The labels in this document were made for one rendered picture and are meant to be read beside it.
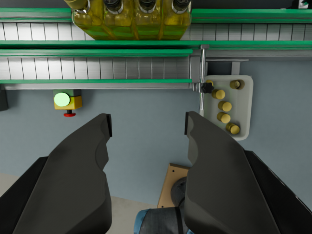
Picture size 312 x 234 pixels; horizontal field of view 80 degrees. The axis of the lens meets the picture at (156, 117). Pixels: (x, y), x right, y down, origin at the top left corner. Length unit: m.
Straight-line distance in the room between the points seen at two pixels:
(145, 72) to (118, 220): 1.53
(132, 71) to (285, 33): 0.47
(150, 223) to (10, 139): 0.61
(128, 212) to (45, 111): 1.27
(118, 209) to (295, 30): 1.68
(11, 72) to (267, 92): 0.87
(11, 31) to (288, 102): 0.97
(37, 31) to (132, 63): 0.28
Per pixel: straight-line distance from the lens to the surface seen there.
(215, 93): 0.69
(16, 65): 0.71
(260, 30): 0.68
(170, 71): 0.59
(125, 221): 1.91
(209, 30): 0.63
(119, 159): 0.78
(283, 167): 0.96
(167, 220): 0.65
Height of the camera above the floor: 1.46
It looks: 80 degrees down
